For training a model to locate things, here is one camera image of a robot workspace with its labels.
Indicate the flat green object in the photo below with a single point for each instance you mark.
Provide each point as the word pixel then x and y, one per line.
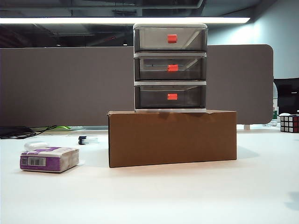
pixel 63 127

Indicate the brown cardboard box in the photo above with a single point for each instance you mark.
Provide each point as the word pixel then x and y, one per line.
pixel 172 140

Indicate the white partition foot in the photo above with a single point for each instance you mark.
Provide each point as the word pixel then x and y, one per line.
pixel 247 127

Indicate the clear bottle green cap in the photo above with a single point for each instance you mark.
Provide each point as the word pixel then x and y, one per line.
pixel 275 114

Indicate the white earbuds case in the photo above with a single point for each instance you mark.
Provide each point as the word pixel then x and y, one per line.
pixel 32 145

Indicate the long ceiling light strip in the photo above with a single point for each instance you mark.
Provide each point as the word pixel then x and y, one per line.
pixel 93 20

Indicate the white plastic drawer cabinet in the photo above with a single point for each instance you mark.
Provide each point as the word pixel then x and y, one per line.
pixel 170 25

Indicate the small black blue clip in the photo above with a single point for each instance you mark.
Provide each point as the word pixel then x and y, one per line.
pixel 82 140

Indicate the black office monitor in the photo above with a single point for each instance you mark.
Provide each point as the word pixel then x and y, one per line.
pixel 288 98

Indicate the black Rubik's cube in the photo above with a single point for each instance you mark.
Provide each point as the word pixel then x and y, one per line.
pixel 289 123

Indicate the purple white napkin pack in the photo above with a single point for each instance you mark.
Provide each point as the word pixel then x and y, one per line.
pixel 46 161

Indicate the grey-brown desk partition panel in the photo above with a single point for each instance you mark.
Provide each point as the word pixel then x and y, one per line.
pixel 70 88

